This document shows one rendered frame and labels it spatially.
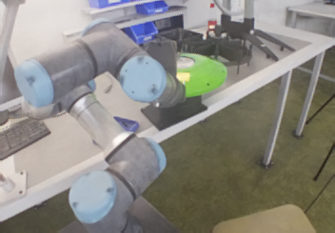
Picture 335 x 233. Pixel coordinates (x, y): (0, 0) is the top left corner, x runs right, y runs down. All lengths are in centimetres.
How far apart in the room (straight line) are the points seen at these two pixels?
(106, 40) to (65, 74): 8
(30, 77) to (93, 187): 23
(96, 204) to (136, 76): 23
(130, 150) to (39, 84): 25
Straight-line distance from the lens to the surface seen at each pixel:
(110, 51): 33
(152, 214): 60
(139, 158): 46
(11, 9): 63
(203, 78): 65
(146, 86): 29
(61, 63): 29
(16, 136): 91
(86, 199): 41
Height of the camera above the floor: 137
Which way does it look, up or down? 34 degrees down
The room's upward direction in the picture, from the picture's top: 6 degrees counter-clockwise
